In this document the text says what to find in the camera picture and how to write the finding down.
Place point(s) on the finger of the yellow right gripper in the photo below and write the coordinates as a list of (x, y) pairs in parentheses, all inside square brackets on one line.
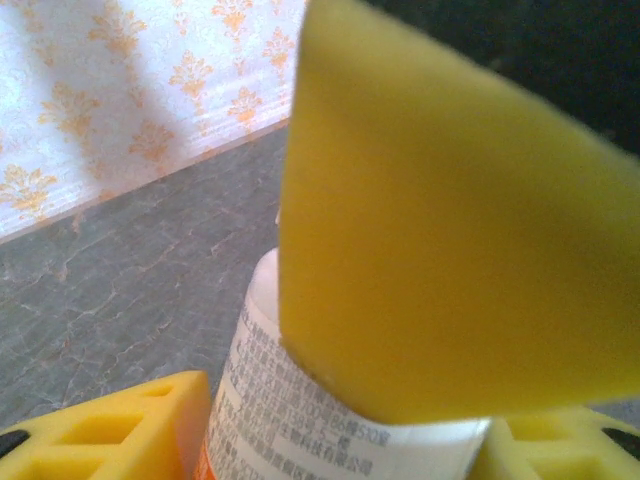
[(425, 225)]

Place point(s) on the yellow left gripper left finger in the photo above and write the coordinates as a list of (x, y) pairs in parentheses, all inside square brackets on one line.
[(45, 450)]

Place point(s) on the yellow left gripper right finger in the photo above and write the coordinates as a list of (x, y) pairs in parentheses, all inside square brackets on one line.
[(550, 450)]

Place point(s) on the white pill bottle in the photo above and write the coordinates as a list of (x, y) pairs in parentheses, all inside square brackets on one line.
[(280, 400)]

